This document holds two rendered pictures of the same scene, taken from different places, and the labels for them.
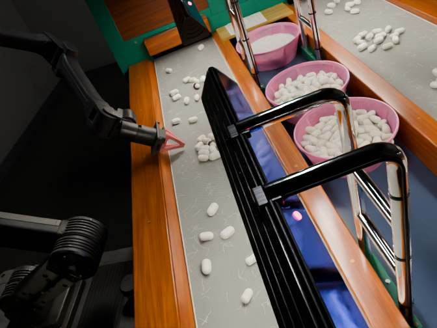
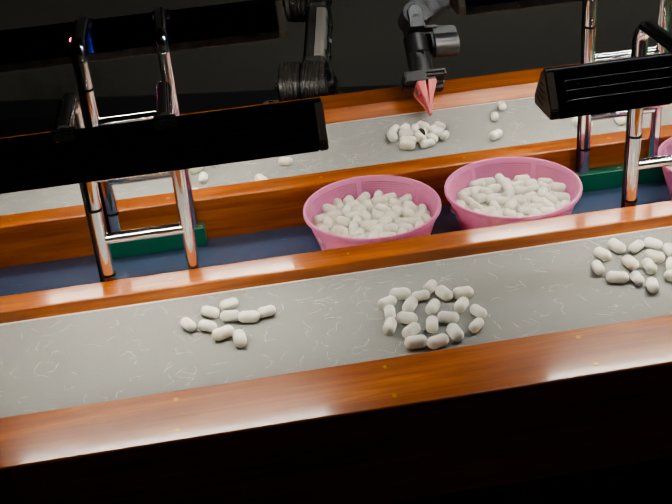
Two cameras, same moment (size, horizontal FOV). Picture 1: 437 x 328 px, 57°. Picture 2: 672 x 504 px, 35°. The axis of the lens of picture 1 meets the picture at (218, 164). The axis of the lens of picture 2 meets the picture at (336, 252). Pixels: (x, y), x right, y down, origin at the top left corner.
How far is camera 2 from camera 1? 2.18 m
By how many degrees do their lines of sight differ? 66
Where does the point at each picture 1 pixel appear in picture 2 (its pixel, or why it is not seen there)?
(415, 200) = not seen: hidden behind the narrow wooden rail
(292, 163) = (326, 175)
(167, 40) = not seen: outside the picture
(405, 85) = (457, 270)
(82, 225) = (313, 70)
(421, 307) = (134, 263)
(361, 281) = (145, 200)
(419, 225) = not seen: hidden behind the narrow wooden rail
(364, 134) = (360, 229)
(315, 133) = (391, 200)
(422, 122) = (336, 254)
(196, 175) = (368, 131)
